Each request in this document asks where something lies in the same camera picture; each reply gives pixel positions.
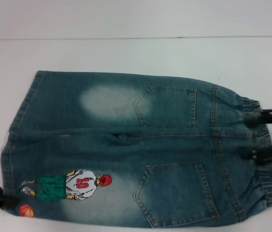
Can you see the blue denim shorts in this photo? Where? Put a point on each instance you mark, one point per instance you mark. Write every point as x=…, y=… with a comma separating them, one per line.
x=169, y=145

